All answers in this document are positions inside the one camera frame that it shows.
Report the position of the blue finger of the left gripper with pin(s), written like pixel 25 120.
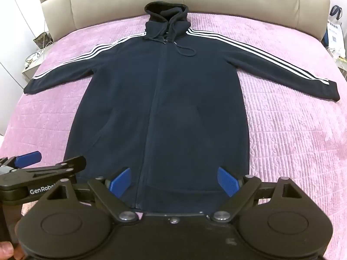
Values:
pixel 27 159

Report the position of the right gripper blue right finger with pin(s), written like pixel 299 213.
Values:
pixel 227 182

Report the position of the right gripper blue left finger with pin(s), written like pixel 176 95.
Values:
pixel 120 182

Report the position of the navy hoodie with white stripes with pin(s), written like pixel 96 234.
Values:
pixel 168 105

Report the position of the person's left hand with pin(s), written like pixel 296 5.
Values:
pixel 8 251

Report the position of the white bedside table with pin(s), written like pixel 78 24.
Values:
pixel 33 61

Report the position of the brown patterned pouch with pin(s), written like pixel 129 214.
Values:
pixel 43 40

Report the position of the white paper bag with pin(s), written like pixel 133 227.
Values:
pixel 333 39

